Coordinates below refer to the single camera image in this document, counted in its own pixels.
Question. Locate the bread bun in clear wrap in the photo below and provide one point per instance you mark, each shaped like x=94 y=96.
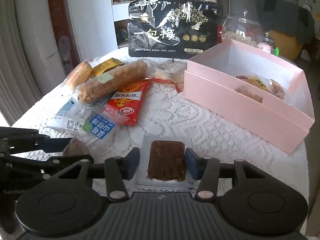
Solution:
x=78 y=73

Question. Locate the dark cloth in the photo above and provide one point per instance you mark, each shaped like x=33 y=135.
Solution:
x=287 y=12

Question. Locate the white curtain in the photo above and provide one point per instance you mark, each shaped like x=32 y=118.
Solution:
x=17 y=80

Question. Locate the small pink container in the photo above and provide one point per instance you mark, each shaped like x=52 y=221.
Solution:
x=264 y=47

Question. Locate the yellow cushion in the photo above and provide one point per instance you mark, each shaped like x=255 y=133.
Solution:
x=285 y=45

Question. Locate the yellow snack packet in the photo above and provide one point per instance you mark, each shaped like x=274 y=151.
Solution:
x=105 y=66

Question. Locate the clear pastry packet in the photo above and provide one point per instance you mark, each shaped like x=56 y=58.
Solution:
x=170 y=71

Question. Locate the large black snack bag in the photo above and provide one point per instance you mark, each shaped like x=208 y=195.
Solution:
x=172 y=30

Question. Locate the round yellow pastry packet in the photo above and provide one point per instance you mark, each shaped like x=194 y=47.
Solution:
x=253 y=82

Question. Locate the pink cardboard box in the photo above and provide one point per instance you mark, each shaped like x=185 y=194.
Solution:
x=225 y=97

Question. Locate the clear plastic container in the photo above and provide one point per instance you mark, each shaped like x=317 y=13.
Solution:
x=240 y=27

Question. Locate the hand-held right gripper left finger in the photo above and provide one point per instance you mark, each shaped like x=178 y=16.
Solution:
x=133 y=163

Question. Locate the white shelf cabinet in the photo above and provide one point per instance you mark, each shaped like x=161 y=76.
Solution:
x=120 y=12

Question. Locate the blue snack packet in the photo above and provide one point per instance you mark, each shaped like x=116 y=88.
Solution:
x=100 y=127

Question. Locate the brown cookie packet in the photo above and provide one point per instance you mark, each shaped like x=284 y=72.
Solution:
x=277 y=88

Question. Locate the long bread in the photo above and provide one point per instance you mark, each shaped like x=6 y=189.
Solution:
x=112 y=80

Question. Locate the brown snack bar clear packet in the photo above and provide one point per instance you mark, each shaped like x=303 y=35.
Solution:
x=166 y=160

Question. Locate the red snack packet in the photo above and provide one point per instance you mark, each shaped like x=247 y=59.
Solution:
x=127 y=102

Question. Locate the white clear snack packet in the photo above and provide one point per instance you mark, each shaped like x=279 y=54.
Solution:
x=72 y=115

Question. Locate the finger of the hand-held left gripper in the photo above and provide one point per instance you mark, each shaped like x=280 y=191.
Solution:
x=57 y=143
x=62 y=160

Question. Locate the small round brown snack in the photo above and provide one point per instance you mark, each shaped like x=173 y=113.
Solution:
x=75 y=147

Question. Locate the white tall appliance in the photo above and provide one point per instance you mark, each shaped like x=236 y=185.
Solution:
x=40 y=37

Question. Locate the small green object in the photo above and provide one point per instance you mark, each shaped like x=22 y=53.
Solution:
x=276 y=51

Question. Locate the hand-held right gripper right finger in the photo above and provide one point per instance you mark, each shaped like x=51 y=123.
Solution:
x=191 y=163

